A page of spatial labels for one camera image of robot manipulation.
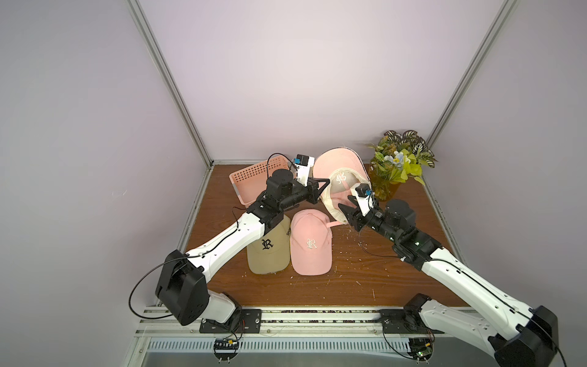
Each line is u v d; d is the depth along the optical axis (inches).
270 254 33.9
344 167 27.5
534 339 14.4
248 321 28.7
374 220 24.0
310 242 32.7
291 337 28.1
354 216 25.0
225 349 28.1
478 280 17.7
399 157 34.6
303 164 25.2
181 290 16.1
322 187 28.0
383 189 40.9
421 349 27.4
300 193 25.4
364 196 23.6
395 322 28.5
